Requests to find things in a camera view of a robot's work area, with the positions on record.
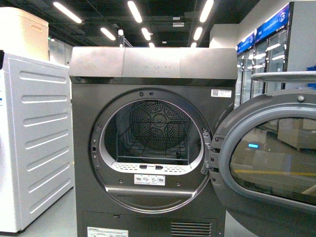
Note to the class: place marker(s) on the glass door display fridges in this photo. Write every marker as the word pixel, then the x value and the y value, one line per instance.
pixel 284 42

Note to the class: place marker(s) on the dark grey tumble dryer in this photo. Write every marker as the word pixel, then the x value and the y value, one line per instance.
pixel 111 85

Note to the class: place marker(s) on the open round dryer door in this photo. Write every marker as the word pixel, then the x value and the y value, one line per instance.
pixel 262 164

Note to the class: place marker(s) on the wire drying rack in drum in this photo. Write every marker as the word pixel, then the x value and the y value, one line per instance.
pixel 158 141

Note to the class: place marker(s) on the white label sticker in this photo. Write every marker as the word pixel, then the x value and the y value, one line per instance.
pixel 221 93

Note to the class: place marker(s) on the white bottom energy label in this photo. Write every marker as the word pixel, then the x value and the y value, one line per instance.
pixel 104 232

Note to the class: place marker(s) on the grey round rail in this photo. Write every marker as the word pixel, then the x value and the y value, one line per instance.
pixel 286 77

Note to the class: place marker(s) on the cream plastic laundry hamper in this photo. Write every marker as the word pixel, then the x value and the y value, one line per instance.
pixel 24 34

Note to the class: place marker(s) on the white washing machine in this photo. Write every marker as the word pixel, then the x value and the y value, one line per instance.
pixel 36 139

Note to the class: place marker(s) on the white instruction sticker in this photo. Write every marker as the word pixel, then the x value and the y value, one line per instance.
pixel 145 179

